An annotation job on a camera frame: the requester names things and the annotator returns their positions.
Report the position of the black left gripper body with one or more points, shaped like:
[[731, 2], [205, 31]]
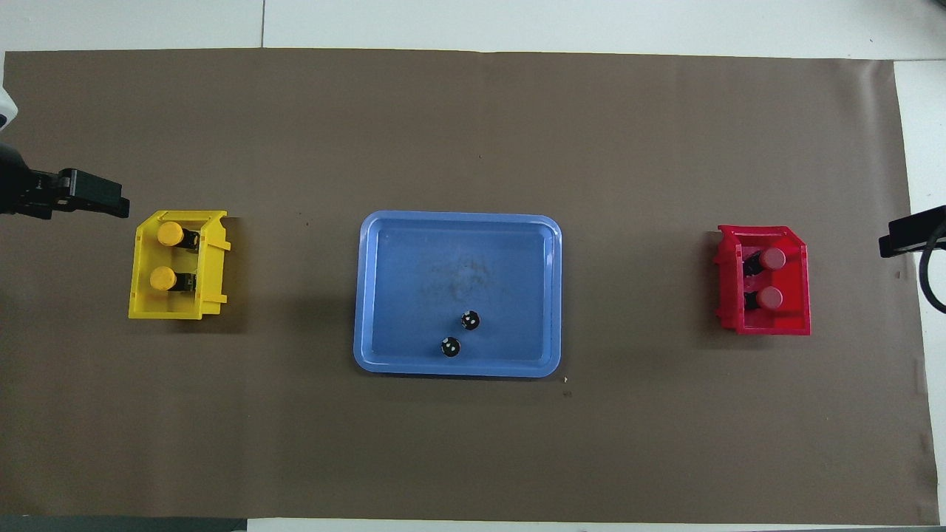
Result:
[[26, 188]]

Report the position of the yellow push button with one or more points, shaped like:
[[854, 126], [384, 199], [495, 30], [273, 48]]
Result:
[[162, 278], [170, 234]]

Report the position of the red push button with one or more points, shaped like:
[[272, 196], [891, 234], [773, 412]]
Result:
[[774, 258], [771, 298]]

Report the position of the yellow plastic bin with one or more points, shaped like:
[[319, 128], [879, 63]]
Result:
[[144, 303]]

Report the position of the red plastic bin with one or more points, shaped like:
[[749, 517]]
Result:
[[794, 295]]

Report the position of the brown paper table mat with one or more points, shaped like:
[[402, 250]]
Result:
[[628, 148]]

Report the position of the blue plastic tray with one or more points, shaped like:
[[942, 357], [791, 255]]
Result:
[[458, 266]]

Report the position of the black cylindrical capacitor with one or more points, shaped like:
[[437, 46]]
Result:
[[470, 321], [451, 346]]

